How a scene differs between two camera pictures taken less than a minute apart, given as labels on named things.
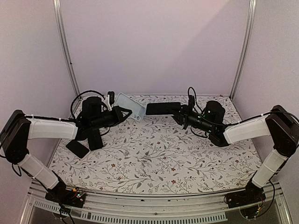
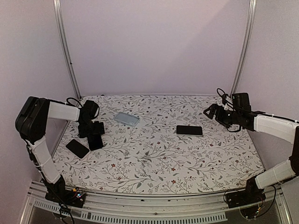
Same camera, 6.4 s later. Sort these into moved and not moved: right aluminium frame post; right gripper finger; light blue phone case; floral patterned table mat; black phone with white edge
Moved: light blue phone case; right gripper finger
Not moved: floral patterned table mat; black phone with white edge; right aluminium frame post
